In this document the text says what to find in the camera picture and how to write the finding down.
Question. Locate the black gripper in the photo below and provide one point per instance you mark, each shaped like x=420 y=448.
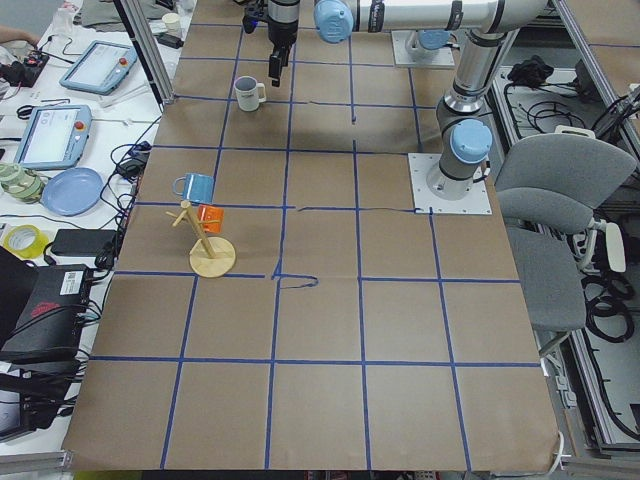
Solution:
x=282 y=30

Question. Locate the white mug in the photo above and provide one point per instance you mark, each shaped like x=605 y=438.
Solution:
x=250 y=94

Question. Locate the orange cup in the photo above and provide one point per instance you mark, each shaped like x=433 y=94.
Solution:
x=210 y=218

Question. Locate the blue mug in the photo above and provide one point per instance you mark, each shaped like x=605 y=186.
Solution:
x=194 y=187

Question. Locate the upper teach pendant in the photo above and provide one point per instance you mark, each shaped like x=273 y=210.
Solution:
x=100 y=69

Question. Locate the teach pendant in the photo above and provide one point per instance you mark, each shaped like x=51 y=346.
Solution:
x=100 y=69
x=55 y=137

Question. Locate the wooden mug tree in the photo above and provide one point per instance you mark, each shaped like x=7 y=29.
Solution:
x=211 y=256

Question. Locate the lower teach pendant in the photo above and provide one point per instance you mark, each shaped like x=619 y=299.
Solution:
x=55 y=137

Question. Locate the blue plate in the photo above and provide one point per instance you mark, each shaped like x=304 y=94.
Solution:
x=72 y=191

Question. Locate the black power adapter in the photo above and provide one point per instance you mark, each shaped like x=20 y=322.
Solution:
x=81 y=242

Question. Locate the grey office chair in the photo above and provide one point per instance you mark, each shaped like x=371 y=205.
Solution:
x=556 y=180

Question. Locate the yellow tape roll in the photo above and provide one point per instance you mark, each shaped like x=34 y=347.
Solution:
x=26 y=241

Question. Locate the black computer box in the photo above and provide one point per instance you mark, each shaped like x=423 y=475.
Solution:
x=40 y=310

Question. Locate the aluminium frame post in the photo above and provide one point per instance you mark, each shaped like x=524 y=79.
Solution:
x=139 y=32

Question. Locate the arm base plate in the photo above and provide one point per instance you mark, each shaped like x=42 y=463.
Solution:
x=435 y=193
x=432 y=49

